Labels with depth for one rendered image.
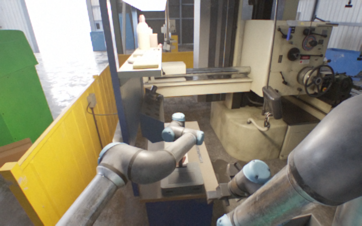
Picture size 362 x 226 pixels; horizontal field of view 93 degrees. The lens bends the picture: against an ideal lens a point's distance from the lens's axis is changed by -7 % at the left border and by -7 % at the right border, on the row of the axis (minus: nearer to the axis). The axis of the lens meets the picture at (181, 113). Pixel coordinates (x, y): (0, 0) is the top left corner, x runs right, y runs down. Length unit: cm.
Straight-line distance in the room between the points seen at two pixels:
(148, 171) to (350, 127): 52
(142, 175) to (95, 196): 15
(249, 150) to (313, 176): 257
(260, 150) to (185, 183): 190
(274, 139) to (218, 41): 157
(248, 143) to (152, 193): 185
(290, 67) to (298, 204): 218
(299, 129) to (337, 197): 280
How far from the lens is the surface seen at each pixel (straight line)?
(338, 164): 28
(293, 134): 307
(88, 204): 63
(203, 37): 262
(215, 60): 271
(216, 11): 266
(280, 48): 232
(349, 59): 891
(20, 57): 370
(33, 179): 143
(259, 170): 62
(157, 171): 63
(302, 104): 351
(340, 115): 30
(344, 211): 49
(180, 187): 117
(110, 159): 67
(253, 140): 276
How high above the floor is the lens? 190
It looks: 27 degrees down
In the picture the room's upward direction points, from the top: 1 degrees counter-clockwise
